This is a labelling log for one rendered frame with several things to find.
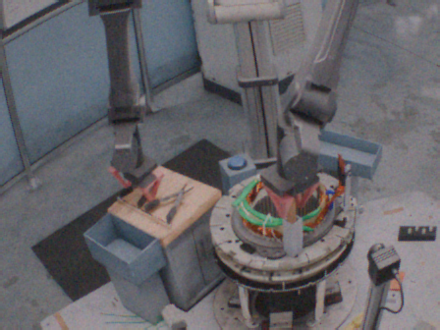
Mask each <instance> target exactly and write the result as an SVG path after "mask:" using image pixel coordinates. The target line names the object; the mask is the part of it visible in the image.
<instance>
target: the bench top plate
mask: <svg viewBox="0 0 440 330"><path fill-rule="evenodd" d="M438 205H440V202H439V201H437V200H435V199H434V198H432V197H430V196H429V195H428V194H425V193H424V192H420V191H415V192H407V193H401V194H398V195H396V196H391V197H386V198H381V199H376V200H373V201H371V202H366V203H363V204H362V207H363V213H362V214H359V213H357V223H356V224H355V230H356V236H355V244H354V248H353V251H352V253H351V254H350V256H349V258H348V259H347V261H346V263H348V264H349V266H351V268H352V269H353V271H354V272H355V275H356V278H357V300H356V301H355V304H354V307H353V309H352V311H351V312H350V314H349V315H348V317H347V318H346V319H345V320H344V321H343V322H342V323H341V324H340V326H339V327H337V328H335V329H334V330H342V329H344V328H345V327H346V326H347V325H349V324H350V323H351V322H352V320H353V319H354V318H355V317H357V316H358V314H360V313H361V312H362V311H364V307H365V301H366V300H367V294H368V287H369V283H370V279H369V278H368V273H367V269H368V260H367V257H366V256H367V252H368V251H369V249H370V248H371V247H372V246H373V245H375V244H378V243H381V244H384V246H385V247H388V246H394V248H395V249H396V252H397V253H398V255H399V257H400V258H401V263H400V269H405V270H406V275H405V279H404V281H403V284H402V286H403V291H404V292H403V294H404V306H403V308H402V310H401V312H399V313H397V314H396V313H395V314H393V313H391V312H389V311H387V310H386V309H385V310H384V311H383V316H382V318H381V323H380V326H379V330H412V329H413V328H414V327H415V325H416V323H417V322H418V320H420V319H421V320H423V321H426V322H427V323H429V322H430V321H431V319H432V320H435V321H437V322H438V323H440V208H438ZM402 206H403V207H404V209H405V210H404V211H402V212H397V213H392V214H390V215H384V214H383V212H384V211H386V210H393V209H398V208H401V207H402ZM425 214H426V215H425ZM428 215H430V216H432V215H433V216H432V217H433V219H431V220H429V217H428ZM438 220H439V221H438ZM438 222H439V223H438ZM400 226H420V227H421V226H426V227H427V226H433V227H434V226H437V230H436V234H437V236H436V240H435V242H434V241H433V242H424V241H422V242H413V241H411V242H398V236H399V227H400ZM422 262H425V263H424V266H425V267H424V266H422V265H421V264H422ZM361 266H362V267H363V268H362V267H361ZM421 266H422V267H421ZM423 267H424V268H423ZM419 278H421V279H419ZM221 284H222V283H221ZM221 284H220V285H219V286H218V287H217V288H215V289H214V290H213V291H212V293H210V294H209V295H208V296H207V297H205V298H204V300H202V301H201V302H200V303H198V304H197V305H196V306H194V307H193V308H192V309H191V310H190V311H188V312H184V311H182V310H179V309H178V311H179V312H180V313H181V315H182V316H183V317H184V318H185V319H186V321H187V324H188V327H187V326H186V327H187V328H188V330H223V329H222V328H221V327H220V326H219V324H218V323H217V320H216V318H215V316H214V311H213V301H214V297H215V295H216V293H217V290H218V288H219V287H220V286H221ZM386 306H387V307H389V308H391V309H393V310H395V311H397V310H398V309H400V306H401V293H399V295H398V298H397V300H396V303H390V302H386V303H385V307H386ZM98 312H101V313H102V314H101V313H98ZM59 313H60V315H61V316H62V318H63V320H64V321H65V323H66V325H67V327H68V328H69V330H116V329H117V330H120V329H122V330H124V329H127V330H128V329H133V330H136V329H138V330H139V329H143V330H156V329H158V327H160V326H161V325H166V324H167V323H166V321H161V322H160V323H159V324H157V325H156V326H154V325H153V326H151V327H149V328H147V327H148V326H150V325H152V324H150V323H148V322H142V323H122V322H124V321H125V322H141V321H145V320H144V319H142V318H139V317H137V316H136V315H135V314H134V313H133V312H131V311H129V310H127V309H125V308H124V307H123V305H122V302H121V301H120V298H119V296H118V293H117V291H116V290H115V288H114V286H113V283H112V281H110V283H107V284H106V285H104V286H103V287H102V286H101V288H98V289H97V290H95V291H94V292H92V293H90V294H89V295H86V296H84V297H83V298H81V299H79V300H77V301H76V302H73V303H71V304H70V305H68V306H66V307H65V308H63V309H61V310H59ZM103 313H108V314H103ZM110 314H115V315H110ZM119 314H121V315H128V316H126V317H125V316H117V315H119ZM53 315H54V314H52V315H50V316H49V317H47V318H45V319H43V320H42V321H41V322H39V325H40V326H41V328H42V330H62V329H61V327H60V326H59V324H58V323H57V321H56V319H55V318H54V316H53ZM132 315H134V316H135V317H131V316H132ZM118 321H119V322H120V323H116V322H118ZM104 322H106V323H104ZM107 322H115V323H109V324H108V323H107ZM399 322H400V323H399ZM386 324H387V325H386ZM393 324H394V325H393ZM388 326H389V328H388ZM145 327H146V329H144V328H145ZM393 327H394V328H393ZM396 327H397V328H396ZM158 330H172V329H171V327H169V326H168V325H167V326H162V327H160V328H159V329H158Z"/></svg>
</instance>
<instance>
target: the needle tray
mask: <svg viewBox="0 0 440 330"><path fill-rule="evenodd" d="M319 131H320V137H319V144H320V149H321V153H320V156H319V158H318V159H317V161H316V162H317V163H319V164H320V165H322V166H323V173H324V174H326V175H327V177H328V176H330V177H332V178H334V179H336V180H337V181H338V175H337V160H338V155H337V153H340V154H343V155H342V159H343V158H344V161H343V162H344V164H345V167H346V166H347V165H348V164H350V165H351V170H352V171H351V187H350V194H351V196H352V197H353V198H355V199H356V202H357V204H358V178H360V177H362V178H366V179H368V180H372V177H373V175H374V173H375V171H376V169H377V167H378V164H379V162H380V160H381V158H382V144H380V143H377V142H373V141H371V140H369V139H365V138H361V137H354V136H349V135H344V134H341V133H340V132H336V131H332V130H326V129H324V131H323V130H319Z"/></svg>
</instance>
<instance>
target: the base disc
mask: <svg viewBox="0 0 440 330"><path fill-rule="evenodd" d="M333 278H337V279H336V280H338V281H339V282H338V283H339V285H340V289H341V292H342V296H343V301H342V302H338V303H335V304H331V305H327V306H325V304H323V309H327V311H329V313H328V316H326V317H325V318H324V319H323V320H322V321H320V322H318V323H316V325H314V326H308V325H306V321H307V320H308V319H309V318H311V317H312V316H313V310H312V311H311V312H310V313H308V314H307V315H305V316H304V317H301V318H298V319H295V320H294V322H293V330H334V329H335V328H337V327H339V326H340V324H341V323H342V322H343V321H344V320H345V319H346V318H347V317H348V315H349V314H350V312H351V311H352V309H353V307H354V304H355V301H356V300H357V293H358V285H357V283H358V281H357V278H356V275H355V272H354V271H353V269H352V268H351V266H349V264H348V263H346V262H345V263H344V264H343V266H340V268H339V269H338V270H337V271H336V274H335V276H334V277H333ZM237 286H238V285H237V283H233V282H231V281H230V280H228V279H227V278H226V279H225V281H224V282H222V284H221V286H220V287H219V288H218V290H217V293H216V295H215V297H214V301H213V311H214V316H215V318H216V320H217V323H218V324H219V326H220V327H221V328H222V329H223V330H261V323H262V320H269V319H268V318H265V317H264V316H263V315H260V313H259V312H258V311H257V310H256V308H255V306H254V303H255V299H256V297H257V295H258V293H259V292H255V293H254V295H253V297H252V299H251V304H252V306H251V309H252V314H256V315H257V317H256V318H255V320H258V321H259V326H257V327H256V328H250V329H249V327H248V326H246V325H245V324H244V323H243V322H241V320H240V319H238V316H239V314H240V313H243V311H242V310H241V309H240V308H235V307H228V302H229V300H230V299H231V296H232V295H233V293H234V292H235V290H236V287H237ZM333 305H334V307H333Z"/></svg>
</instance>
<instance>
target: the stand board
mask: <svg viewBox="0 0 440 330"><path fill-rule="evenodd" d="M157 169H159V170H161V171H163V172H164V175H165V177H163V179H162V181H161V183H160V185H159V187H158V190H157V194H156V199H157V198H158V199H160V198H163V197H165V196H168V195H170V194H173V193H177V192H178V191H179V190H180V189H181V188H183V186H184V185H185V184H187V186H186V188H185V191H187V190H188V189H190V188H192V187H193V189H192V190H191V191H189V192H187V193H185V194H184V196H183V198H184V199H185V202H186V204H185V205H183V204H180V205H179V207H178V212H177V214H176V215H175V217H174V218H173V220H172V221H171V222H169V223H170V224H171V225H172V228H173V230H170V229H169V228H167V227H165V226H163V225H161V224H159V223H157V222H154V221H152V220H150V219H148V218H146V217H145V216H144V215H142V214H139V213H137V212H135V211H133V210H131V209H130V208H128V207H126V206H124V205H123V204H122V203H120V202H118V200H117V201H116V203H114V204H113V205H112V206H110V208H109V209H108V213H109V212H110V211H111V212H113V213H114V214H116V215H118V216H120V217H122V218H124V219H125V220H127V221H129V223H131V224H133V225H135V226H137V227H139V228H141V229H143V230H145V231H147V232H149V233H150V234H151V235H153V236H155V237H157V238H159V239H160V243H161V245H162V246H163V247H166V246H168V245H169V244H170V243H171V242H172V241H173V240H174V239H176V238H177V237H178V236H179V235H180V234H181V233H182V232H184V231H185V230H186V229H187V228H188V227H189V225H190V224H193V223H194V222H195V221H196V220H197V219H198V218H199V217H200V216H201V215H203V214H204V213H205V212H206V211H207V210H208V209H209V208H210V207H213V206H214V205H215V204H216V203H217V201H218V200H219V199H220V198H221V193H220V191H219V190H216V189H214V188H211V187H210V186H209V185H206V184H204V183H201V182H198V181H195V180H193V179H190V178H188V177H185V176H182V175H179V174H177V172H174V171H172V170H169V169H166V168H164V167H161V166H159V167H158V168H156V169H155V170H154V171H153V172H152V173H154V172H155V171H156V170H157ZM142 195H143V193H142V192H141V191H140V189H136V190H134V191H133V192H132V193H131V194H129V195H127V196H125V197H122V199H123V200H124V201H126V202H128V203H130V204H132V205H135V206H137V207H138V200H139V198H140V197H141V196H142ZM174 203H175V201H174V198H171V199H169V200H168V201H164V202H162V203H160V205H159V206H157V207H155V208H153V209H151V210H150V211H148V213H150V214H152V215H154V216H156V217H158V218H161V219H163V220H165V221H167V220H166V215H167V213H168V211H169V210H170V208H171V207H172V206H173V205H174Z"/></svg>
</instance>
